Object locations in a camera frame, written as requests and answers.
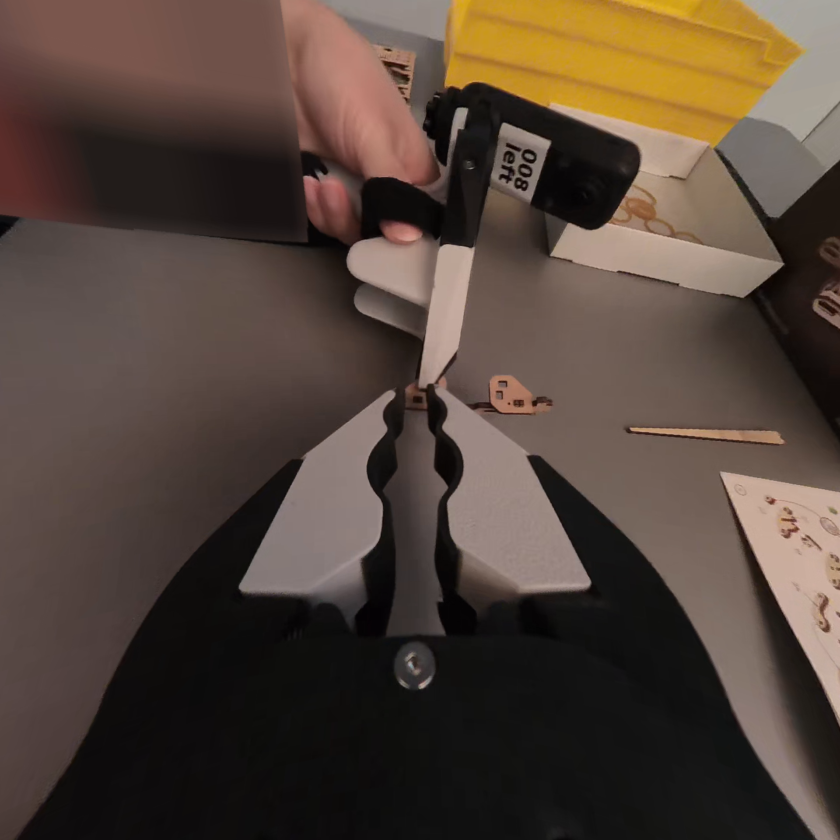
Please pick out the wooden parts sheet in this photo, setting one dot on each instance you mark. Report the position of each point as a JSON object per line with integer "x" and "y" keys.
{"x": 397, "y": 72}

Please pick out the person's left hand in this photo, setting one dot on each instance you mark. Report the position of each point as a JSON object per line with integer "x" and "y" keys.
{"x": 354, "y": 98}

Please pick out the illustrated instruction booklet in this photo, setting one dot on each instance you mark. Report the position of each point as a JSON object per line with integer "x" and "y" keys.
{"x": 800, "y": 564}

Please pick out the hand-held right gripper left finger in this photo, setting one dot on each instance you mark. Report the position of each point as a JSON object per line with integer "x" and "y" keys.
{"x": 315, "y": 525}

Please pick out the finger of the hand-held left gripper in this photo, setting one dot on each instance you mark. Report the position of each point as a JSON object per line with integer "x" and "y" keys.
{"x": 449, "y": 295}
{"x": 394, "y": 312}

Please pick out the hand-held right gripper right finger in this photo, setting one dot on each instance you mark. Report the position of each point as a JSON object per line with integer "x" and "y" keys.
{"x": 512, "y": 525}

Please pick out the black model kit box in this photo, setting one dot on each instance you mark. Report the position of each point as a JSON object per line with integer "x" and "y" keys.
{"x": 807, "y": 315}

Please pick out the pile of tan rubber bands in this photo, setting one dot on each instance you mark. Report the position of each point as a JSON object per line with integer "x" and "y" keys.
{"x": 646, "y": 213}

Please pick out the shallow white cardboard box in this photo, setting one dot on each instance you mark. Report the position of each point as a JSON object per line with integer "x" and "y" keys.
{"x": 656, "y": 262}

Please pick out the yellow plastic bin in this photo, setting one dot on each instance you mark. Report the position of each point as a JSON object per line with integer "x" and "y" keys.
{"x": 590, "y": 59}

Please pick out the small wooden plate part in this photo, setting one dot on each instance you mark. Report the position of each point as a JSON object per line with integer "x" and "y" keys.
{"x": 508, "y": 394}

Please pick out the thin wooden stick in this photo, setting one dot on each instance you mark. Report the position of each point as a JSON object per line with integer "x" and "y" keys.
{"x": 702, "y": 435}

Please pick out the long wooden model strip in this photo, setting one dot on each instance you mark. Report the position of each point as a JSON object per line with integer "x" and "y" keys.
{"x": 417, "y": 397}

